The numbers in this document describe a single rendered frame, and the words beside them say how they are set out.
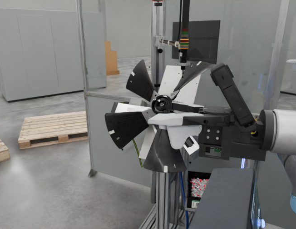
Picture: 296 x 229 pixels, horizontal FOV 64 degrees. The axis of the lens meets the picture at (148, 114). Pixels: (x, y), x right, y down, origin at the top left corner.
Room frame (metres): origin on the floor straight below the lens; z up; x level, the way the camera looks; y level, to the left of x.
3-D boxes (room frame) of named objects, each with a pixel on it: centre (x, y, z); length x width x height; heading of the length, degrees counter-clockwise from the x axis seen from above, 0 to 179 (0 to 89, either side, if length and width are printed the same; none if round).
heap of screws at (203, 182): (1.00, -0.28, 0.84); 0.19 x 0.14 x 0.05; 170
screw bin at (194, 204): (1.00, -0.28, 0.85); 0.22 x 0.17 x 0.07; 170
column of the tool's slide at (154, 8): (1.95, -0.07, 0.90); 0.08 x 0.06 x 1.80; 99
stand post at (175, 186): (1.60, -0.21, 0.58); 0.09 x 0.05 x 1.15; 64
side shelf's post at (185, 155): (1.78, -0.32, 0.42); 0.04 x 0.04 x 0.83; 64
